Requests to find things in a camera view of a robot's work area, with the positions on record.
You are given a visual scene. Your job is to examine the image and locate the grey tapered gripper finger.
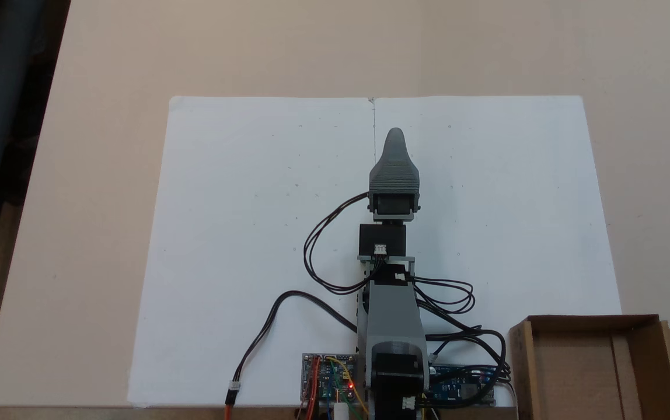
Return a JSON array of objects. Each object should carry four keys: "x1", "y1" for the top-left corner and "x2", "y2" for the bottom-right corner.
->
[{"x1": 370, "y1": 127, "x2": 419, "y2": 173}]

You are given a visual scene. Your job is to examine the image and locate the white paper sheet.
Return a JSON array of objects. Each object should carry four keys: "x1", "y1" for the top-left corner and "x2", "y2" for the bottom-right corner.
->
[{"x1": 128, "y1": 95, "x2": 623, "y2": 408}]

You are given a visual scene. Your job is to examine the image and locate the blue circuit board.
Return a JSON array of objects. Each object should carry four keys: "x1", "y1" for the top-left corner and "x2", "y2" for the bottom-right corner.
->
[{"x1": 428, "y1": 364, "x2": 497, "y2": 407}]

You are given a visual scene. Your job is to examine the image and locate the brown cardboard box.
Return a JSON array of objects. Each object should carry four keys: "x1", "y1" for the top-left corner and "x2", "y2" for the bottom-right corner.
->
[{"x1": 509, "y1": 314, "x2": 670, "y2": 420}]

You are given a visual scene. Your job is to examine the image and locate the black motor wire loop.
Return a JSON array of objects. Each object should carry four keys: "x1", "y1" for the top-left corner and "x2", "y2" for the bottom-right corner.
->
[{"x1": 303, "y1": 192, "x2": 372, "y2": 295}]

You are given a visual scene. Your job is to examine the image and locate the black motor wire bundle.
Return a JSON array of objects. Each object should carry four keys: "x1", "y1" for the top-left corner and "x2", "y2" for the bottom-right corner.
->
[{"x1": 412, "y1": 277, "x2": 512, "y2": 406}]

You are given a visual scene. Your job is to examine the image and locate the black power cable orange end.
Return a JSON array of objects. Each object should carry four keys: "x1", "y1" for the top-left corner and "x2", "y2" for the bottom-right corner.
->
[{"x1": 223, "y1": 290, "x2": 361, "y2": 420}]

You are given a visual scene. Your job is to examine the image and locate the circuit board with jumper wires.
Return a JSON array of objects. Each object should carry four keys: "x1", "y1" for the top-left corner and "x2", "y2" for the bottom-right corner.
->
[{"x1": 302, "y1": 352, "x2": 358, "y2": 404}]

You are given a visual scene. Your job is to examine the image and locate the orange jumper wires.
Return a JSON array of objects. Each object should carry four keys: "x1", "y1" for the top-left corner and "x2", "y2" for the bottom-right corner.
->
[{"x1": 305, "y1": 357, "x2": 320, "y2": 420}]

